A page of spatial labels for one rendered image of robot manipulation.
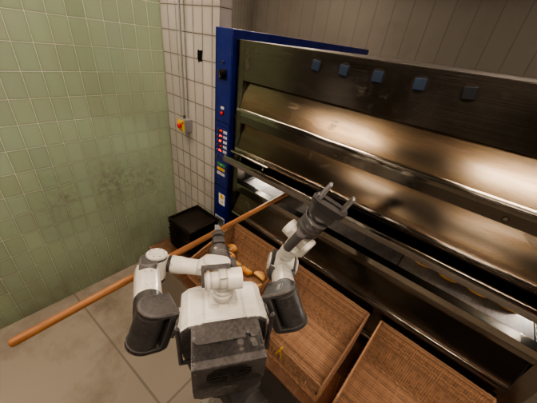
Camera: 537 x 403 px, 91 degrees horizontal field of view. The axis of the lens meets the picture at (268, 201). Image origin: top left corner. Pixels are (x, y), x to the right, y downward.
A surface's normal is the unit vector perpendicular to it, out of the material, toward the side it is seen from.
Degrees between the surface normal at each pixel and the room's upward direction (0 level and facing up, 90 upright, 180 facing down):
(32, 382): 0
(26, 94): 90
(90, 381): 0
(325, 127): 70
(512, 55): 90
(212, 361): 3
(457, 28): 90
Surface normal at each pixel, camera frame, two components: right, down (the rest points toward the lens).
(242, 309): 0.11, -0.85
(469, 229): -0.58, 0.02
